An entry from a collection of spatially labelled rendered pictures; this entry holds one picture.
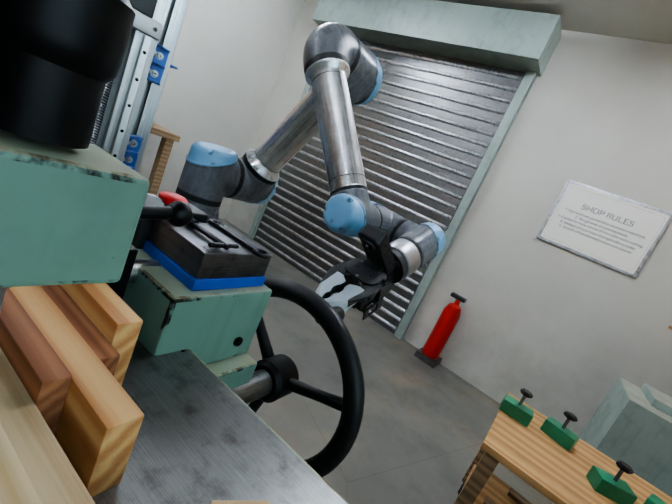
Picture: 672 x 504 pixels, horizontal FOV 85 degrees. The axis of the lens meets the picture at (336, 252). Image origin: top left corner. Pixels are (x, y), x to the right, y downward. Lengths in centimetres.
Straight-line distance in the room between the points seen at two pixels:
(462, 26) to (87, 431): 339
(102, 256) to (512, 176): 309
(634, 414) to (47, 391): 222
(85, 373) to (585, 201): 306
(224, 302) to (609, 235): 290
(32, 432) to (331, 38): 77
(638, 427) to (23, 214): 228
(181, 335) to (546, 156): 304
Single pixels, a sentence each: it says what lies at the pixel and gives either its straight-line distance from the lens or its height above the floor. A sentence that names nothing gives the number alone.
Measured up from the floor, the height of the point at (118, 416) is 95.
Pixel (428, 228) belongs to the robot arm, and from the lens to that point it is 79.
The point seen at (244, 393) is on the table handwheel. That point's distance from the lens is 51.
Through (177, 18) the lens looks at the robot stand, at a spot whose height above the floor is 129.
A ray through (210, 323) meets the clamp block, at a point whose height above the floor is 93.
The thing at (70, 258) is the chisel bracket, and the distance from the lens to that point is 25.
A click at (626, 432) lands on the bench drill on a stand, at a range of 231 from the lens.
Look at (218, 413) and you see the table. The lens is 34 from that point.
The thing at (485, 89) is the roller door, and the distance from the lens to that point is 345.
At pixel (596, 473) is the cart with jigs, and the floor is 57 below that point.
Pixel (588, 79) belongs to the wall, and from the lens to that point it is 340.
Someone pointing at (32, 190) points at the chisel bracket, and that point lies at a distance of 23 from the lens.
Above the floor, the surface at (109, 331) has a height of 95.
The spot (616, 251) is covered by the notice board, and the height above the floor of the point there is 137.
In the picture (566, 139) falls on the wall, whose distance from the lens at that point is 325.
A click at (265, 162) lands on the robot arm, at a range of 104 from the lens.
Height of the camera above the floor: 112
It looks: 12 degrees down
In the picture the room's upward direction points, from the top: 24 degrees clockwise
